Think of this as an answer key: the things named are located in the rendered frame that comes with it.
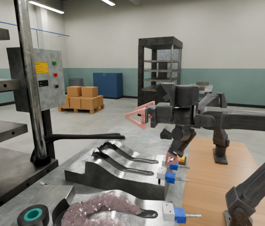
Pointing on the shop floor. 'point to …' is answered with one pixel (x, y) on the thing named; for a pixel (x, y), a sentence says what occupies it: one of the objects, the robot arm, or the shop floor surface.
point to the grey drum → (76, 82)
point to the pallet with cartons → (83, 99)
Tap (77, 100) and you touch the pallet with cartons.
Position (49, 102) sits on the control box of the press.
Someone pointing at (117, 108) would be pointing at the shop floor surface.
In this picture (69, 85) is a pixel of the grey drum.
